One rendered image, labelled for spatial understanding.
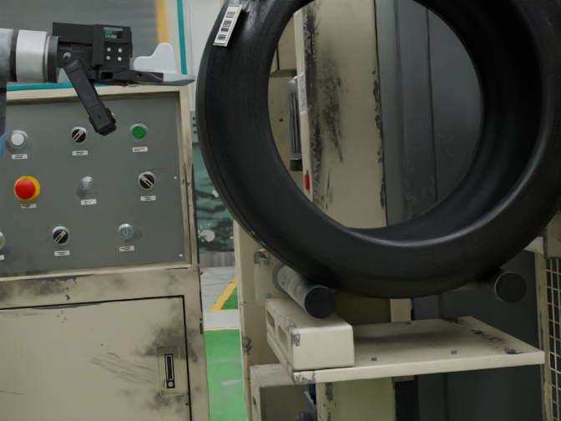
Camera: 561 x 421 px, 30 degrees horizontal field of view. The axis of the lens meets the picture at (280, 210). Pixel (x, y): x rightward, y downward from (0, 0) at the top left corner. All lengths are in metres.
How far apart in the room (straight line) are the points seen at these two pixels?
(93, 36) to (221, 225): 9.34
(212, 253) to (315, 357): 9.37
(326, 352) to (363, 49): 0.61
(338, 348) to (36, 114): 0.93
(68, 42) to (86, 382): 0.83
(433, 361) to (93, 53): 0.65
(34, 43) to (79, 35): 0.07
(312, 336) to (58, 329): 0.77
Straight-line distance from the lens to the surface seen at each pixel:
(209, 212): 10.85
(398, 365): 1.52
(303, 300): 1.50
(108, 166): 2.15
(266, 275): 1.82
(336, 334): 1.49
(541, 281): 1.97
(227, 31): 1.46
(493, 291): 1.56
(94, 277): 2.12
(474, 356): 1.56
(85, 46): 1.55
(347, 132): 1.85
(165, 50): 1.54
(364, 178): 1.86
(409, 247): 1.48
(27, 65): 1.54
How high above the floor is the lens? 1.11
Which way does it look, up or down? 3 degrees down
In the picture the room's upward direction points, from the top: 3 degrees counter-clockwise
